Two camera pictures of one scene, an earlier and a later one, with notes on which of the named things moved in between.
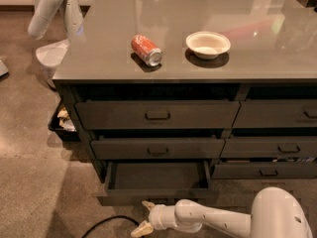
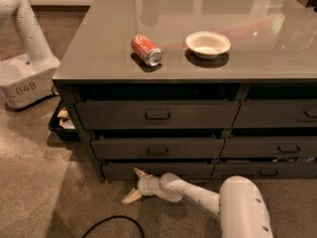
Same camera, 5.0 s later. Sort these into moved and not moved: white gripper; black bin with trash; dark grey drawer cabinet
Moved: white gripper
Not moved: dark grey drawer cabinet; black bin with trash
